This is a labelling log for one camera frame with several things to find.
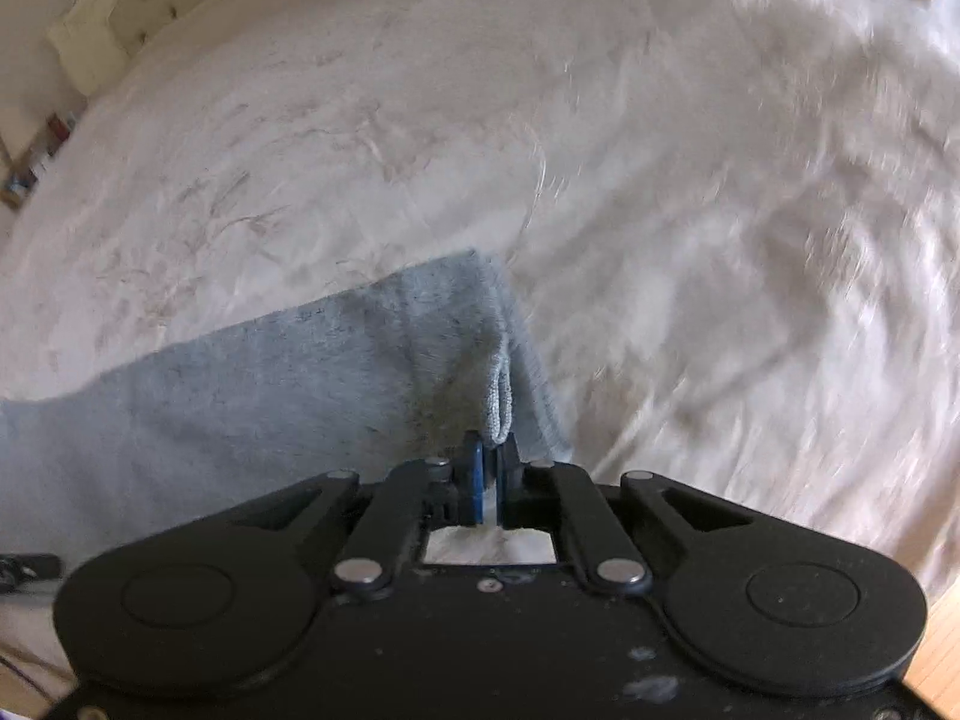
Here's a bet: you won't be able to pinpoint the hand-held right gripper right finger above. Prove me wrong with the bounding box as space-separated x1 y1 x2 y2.
495 435 758 597

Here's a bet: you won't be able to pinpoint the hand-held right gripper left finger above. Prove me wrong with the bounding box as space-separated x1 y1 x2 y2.
217 431 488 601

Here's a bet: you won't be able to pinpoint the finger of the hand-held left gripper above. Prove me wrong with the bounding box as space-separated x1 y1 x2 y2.
0 553 62 592

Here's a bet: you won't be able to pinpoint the grey speckled pants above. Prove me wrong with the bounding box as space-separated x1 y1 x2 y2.
0 247 577 578

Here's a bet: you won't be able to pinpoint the bed with cream bedspread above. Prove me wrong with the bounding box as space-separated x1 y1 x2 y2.
0 0 960 683

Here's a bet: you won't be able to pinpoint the cream nightstand with lamp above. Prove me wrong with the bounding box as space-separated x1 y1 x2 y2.
0 109 85 212

